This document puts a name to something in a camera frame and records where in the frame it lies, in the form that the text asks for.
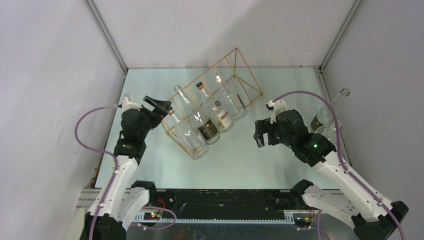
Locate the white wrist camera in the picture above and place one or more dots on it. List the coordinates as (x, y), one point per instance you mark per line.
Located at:
(128, 103)
(276, 107)

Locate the aluminium frame profile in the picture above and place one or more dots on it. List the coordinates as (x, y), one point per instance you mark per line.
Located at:
(105, 32)

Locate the left circuit board with leds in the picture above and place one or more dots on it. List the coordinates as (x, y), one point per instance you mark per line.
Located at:
(152, 216)

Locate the clear bottle black gold label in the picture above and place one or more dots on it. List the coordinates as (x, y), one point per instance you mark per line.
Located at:
(197, 117)

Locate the right circuit board with leds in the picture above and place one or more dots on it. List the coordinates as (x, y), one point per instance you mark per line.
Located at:
(303, 222)

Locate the gold wire wine rack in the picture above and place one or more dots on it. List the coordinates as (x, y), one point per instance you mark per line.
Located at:
(238, 79)

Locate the circuit board with leds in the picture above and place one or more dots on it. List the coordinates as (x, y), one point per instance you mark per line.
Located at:
(303, 222)
(152, 216)

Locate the clear bottle black cap white label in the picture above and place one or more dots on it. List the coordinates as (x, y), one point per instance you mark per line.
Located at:
(214, 109)

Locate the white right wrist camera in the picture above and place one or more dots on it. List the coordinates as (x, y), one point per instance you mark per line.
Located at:
(276, 107)

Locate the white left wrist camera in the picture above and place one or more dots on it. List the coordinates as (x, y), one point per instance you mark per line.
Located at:
(128, 103)

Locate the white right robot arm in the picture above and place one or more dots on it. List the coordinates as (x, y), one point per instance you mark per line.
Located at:
(361, 207)

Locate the squat clear glass bottle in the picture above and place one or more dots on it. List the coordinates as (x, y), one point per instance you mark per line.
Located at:
(330, 131)

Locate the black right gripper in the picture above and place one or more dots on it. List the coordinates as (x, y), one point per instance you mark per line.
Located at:
(263, 126)

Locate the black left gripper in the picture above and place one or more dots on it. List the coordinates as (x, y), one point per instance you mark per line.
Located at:
(160, 110)

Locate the clear bottle silver cap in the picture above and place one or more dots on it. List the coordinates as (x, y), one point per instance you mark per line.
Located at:
(230, 100)

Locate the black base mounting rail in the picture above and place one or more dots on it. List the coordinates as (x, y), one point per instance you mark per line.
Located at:
(230, 204)

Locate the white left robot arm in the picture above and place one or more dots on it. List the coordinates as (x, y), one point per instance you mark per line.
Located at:
(111, 213)

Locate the clear bottle black cap front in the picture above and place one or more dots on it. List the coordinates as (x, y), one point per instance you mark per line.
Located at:
(187, 136)

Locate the greenish bottle black label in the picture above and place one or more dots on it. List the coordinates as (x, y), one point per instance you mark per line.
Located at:
(324, 116)

